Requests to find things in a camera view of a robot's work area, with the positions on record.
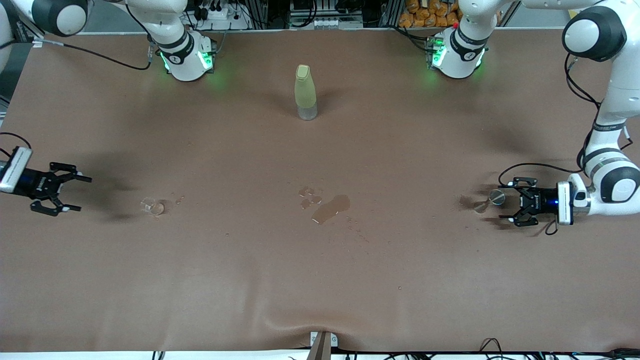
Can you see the white power strip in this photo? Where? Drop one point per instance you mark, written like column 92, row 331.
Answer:
column 222, row 17

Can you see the steel shaker cup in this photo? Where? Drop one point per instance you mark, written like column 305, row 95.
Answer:
column 496, row 197

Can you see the orange snack bags pile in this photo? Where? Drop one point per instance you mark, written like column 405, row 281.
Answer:
column 420, row 15

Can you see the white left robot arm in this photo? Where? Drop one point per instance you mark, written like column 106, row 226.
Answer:
column 612, row 175

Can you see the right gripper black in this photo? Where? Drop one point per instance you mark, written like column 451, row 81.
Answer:
column 36, row 183

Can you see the table edge bracket with post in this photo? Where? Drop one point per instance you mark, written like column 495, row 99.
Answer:
column 322, row 350

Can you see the clear glass measuring cup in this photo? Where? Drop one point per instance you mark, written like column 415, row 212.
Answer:
column 157, row 207

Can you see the yellow-green frosted bottle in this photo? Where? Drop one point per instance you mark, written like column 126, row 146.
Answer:
column 305, row 92

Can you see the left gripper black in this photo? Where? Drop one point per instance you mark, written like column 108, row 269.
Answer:
column 541, row 203

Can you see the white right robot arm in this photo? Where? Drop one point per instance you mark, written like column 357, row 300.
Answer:
column 182, row 60

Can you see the brown table cover mat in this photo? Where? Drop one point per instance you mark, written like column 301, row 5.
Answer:
column 320, row 275

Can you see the spilled brown liquid puddle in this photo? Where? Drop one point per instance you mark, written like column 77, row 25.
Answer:
column 330, row 210

